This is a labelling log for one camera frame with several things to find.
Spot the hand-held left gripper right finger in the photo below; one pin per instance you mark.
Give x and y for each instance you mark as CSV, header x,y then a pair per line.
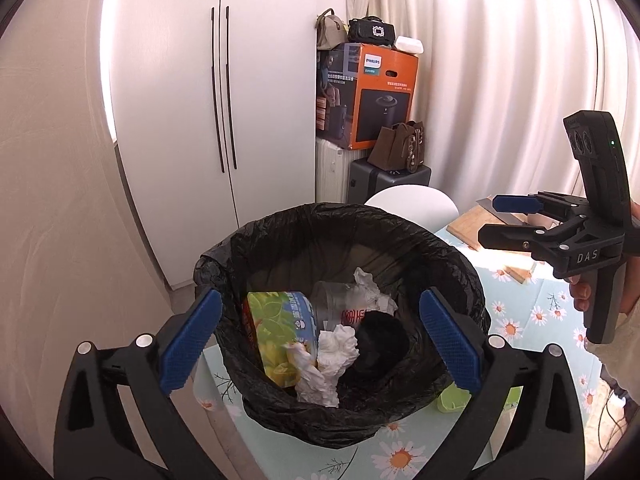
x,y
450,340

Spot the black handbag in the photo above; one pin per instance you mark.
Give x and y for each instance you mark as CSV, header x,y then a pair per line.
x,y
370,30

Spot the white tissue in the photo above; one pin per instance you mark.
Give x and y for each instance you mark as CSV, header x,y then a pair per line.
x,y
312,385
337,347
367,282

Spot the white pouch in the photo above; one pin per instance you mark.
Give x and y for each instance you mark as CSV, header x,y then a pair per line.
x,y
410,44

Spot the white curtain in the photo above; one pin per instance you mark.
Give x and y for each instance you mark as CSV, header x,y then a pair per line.
x,y
500,85

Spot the grey suitcase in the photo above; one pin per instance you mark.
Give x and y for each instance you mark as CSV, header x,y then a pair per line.
x,y
370,182

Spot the orange cardboard box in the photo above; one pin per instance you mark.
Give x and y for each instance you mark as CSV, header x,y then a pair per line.
x,y
385,105

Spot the brown handbag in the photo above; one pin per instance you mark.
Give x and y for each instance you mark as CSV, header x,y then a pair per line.
x,y
392,147

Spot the green small cup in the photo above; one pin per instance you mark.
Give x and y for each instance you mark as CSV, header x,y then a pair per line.
x,y
452,400

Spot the white suitcase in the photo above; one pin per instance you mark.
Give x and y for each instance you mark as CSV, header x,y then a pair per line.
x,y
330,170

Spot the beige handbag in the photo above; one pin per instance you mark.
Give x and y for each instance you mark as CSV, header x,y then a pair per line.
x,y
330,32

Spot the person's right hand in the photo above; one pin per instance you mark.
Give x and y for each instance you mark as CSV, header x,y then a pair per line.
x,y
582,292

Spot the person's right forearm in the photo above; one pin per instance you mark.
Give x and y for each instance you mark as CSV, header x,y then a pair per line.
x,y
625,355

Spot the white wardrobe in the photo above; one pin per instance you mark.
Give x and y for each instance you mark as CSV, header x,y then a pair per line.
x,y
165,110

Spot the wooden cutting board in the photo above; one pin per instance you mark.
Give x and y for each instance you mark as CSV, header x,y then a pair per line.
x,y
467,227

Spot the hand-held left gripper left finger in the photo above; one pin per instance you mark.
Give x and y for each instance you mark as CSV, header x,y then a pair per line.
x,y
192,340

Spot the clear plastic cup red print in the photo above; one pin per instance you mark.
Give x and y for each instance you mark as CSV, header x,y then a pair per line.
x,y
335,305

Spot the white chair back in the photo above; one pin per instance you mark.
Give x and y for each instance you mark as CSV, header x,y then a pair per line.
x,y
415,205

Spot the bin with black bag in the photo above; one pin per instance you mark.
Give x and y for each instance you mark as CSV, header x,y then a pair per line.
x,y
280,240

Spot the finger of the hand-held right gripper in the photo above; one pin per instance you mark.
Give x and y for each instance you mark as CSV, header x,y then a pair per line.
x,y
515,203
505,235

